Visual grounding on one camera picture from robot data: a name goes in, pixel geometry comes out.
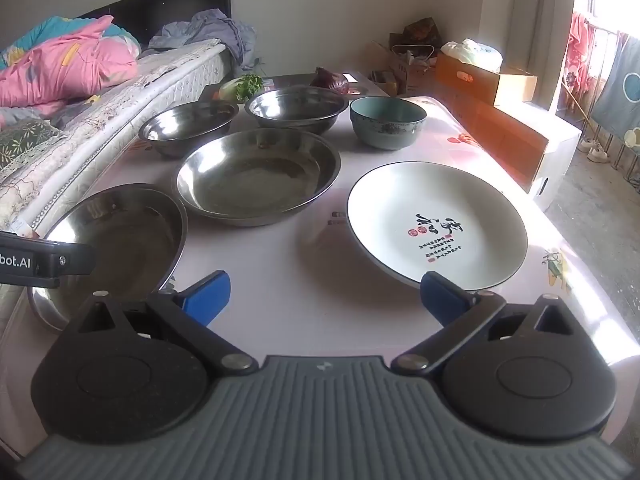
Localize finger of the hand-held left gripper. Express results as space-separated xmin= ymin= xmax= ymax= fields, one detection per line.
xmin=37 ymin=240 xmax=97 ymax=289

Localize white quilted mattress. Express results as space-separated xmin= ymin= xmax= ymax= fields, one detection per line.
xmin=0 ymin=40 xmax=236 ymax=241

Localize large white orange box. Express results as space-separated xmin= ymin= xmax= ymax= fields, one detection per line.
xmin=467 ymin=94 xmax=584 ymax=212

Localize grey-blue clothes pile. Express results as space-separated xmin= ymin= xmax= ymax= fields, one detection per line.
xmin=141 ymin=9 xmax=258 ymax=72

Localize blue hanging cloth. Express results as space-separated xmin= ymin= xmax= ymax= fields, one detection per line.
xmin=589 ymin=34 xmax=640 ymax=137

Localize white plastic bag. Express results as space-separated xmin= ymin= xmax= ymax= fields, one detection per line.
xmin=440 ymin=38 xmax=504 ymax=74

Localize red hanging garment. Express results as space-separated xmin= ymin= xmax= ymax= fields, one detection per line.
xmin=566 ymin=11 xmax=597 ymax=108

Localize open brown cardboard box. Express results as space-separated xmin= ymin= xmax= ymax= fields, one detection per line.
xmin=369 ymin=32 xmax=442 ymax=97

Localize large shallow steel plate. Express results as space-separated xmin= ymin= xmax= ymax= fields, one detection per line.
xmin=27 ymin=183 xmax=189 ymax=334

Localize teal ceramic bowl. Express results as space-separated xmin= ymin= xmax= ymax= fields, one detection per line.
xmin=349 ymin=95 xmax=428 ymax=152

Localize metal drying rack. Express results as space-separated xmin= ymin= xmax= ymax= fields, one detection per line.
xmin=569 ymin=10 xmax=640 ymax=188

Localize dark snack bag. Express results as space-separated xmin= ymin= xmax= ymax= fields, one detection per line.
xmin=401 ymin=17 xmax=444 ymax=50

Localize pink patterned quilt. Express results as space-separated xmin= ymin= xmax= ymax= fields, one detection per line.
xmin=0 ymin=15 xmax=142 ymax=117

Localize green leaf-print pillow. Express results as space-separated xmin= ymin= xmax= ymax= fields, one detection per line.
xmin=0 ymin=119 xmax=68 ymax=173

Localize purple cabbage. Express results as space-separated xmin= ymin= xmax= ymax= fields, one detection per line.
xmin=309 ymin=66 xmax=350 ymax=95

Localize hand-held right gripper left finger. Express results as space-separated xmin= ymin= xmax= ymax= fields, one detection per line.
xmin=61 ymin=270 xmax=259 ymax=376

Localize black bed headboard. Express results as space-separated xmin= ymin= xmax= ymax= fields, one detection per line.
xmin=75 ymin=0 xmax=233 ymax=53

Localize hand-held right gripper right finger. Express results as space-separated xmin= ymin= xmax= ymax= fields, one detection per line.
xmin=390 ymin=271 xmax=581 ymax=376

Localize grey curtain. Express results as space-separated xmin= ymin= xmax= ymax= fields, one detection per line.
xmin=529 ymin=0 xmax=577 ymax=111

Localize deep steel plate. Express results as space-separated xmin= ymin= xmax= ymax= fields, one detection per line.
xmin=176 ymin=128 xmax=342 ymax=227

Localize green leafy cabbage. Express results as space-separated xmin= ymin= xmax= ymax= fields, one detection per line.
xmin=218 ymin=74 xmax=265 ymax=103

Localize orange cardboard box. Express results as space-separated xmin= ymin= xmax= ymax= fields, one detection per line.
xmin=434 ymin=52 xmax=539 ymax=108

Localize small steel bowl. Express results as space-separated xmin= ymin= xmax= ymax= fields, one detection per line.
xmin=138 ymin=101 xmax=240 ymax=159

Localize wide steel bowl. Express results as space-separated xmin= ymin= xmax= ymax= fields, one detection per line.
xmin=244 ymin=86 xmax=350 ymax=135

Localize white shoes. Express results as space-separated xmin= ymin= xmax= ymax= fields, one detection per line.
xmin=576 ymin=139 xmax=609 ymax=164

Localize white mattress label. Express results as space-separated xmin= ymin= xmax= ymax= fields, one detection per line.
xmin=9 ymin=216 xmax=42 ymax=239

